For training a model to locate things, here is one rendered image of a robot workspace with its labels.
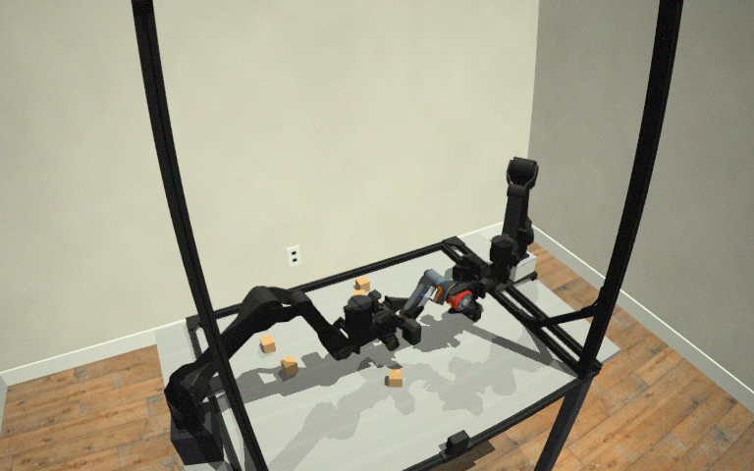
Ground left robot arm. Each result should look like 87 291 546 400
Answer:
164 286 378 433

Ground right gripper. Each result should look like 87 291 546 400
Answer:
448 253 500 322

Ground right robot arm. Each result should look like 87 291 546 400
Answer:
452 156 539 285

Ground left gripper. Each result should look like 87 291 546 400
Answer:
367 289 424 345

